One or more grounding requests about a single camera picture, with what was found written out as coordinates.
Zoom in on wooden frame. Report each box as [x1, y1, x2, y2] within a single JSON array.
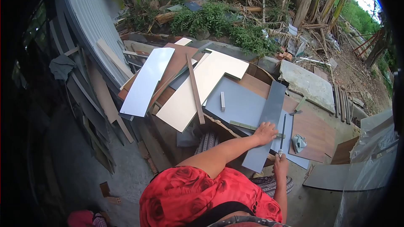
[[353, 28, 388, 69]]

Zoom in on person's left fingers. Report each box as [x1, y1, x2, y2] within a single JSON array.
[[266, 122, 279, 142]]

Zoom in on brown wood laminate board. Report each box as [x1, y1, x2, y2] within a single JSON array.
[[236, 72, 337, 164]]

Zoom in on large grey floor panel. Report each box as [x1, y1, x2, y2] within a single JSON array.
[[303, 161, 359, 192]]

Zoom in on person's right hand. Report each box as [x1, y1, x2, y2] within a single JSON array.
[[272, 153, 290, 179]]

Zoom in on short green strip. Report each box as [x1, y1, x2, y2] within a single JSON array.
[[295, 96, 307, 113]]

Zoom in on long glossy white panel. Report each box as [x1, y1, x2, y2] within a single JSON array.
[[120, 47, 175, 118]]

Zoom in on green ruler strip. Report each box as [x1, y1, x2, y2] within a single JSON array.
[[229, 120, 286, 139]]

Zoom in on row of dark rods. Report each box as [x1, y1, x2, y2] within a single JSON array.
[[334, 84, 352, 125]]

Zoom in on cream notched board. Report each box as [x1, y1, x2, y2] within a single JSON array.
[[156, 49, 250, 133]]

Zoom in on dark grey narrow board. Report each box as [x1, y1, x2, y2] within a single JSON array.
[[242, 80, 287, 173]]

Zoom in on crumpled pale green cloth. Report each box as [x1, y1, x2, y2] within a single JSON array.
[[291, 134, 307, 154]]

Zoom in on torn cardboard box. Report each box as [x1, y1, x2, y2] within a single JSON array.
[[193, 63, 276, 168]]

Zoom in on small wooden offcut blocks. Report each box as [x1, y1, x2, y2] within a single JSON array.
[[99, 181, 122, 205]]

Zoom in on small brown board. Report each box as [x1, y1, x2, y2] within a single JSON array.
[[330, 136, 360, 165]]

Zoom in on person's left hand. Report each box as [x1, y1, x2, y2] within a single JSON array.
[[253, 122, 279, 147]]

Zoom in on clear plastic sheet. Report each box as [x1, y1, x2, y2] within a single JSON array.
[[334, 113, 399, 227]]

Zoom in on person's body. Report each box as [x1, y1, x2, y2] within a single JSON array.
[[140, 165, 284, 227]]

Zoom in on stack of leaning boards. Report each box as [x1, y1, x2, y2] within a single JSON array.
[[63, 37, 136, 174]]

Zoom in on brown wooden slat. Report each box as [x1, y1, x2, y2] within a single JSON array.
[[186, 53, 206, 125]]

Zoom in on grey concrete slab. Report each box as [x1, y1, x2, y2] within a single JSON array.
[[278, 59, 336, 114]]

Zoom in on thin black cutting tool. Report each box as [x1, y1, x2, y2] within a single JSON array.
[[278, 113, 287, 158]]

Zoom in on light grey-blue board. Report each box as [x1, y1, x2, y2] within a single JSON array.
[[205, 76, 310, 170]]

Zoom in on green bush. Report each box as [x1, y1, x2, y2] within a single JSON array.
[[170, 3, 279, 57]]

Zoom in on reddish brown board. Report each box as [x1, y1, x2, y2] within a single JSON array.
[[117, 42, 206, 108]]

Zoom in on grey hanging cloth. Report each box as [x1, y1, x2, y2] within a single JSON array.
[[49, 54, 77, 81]]

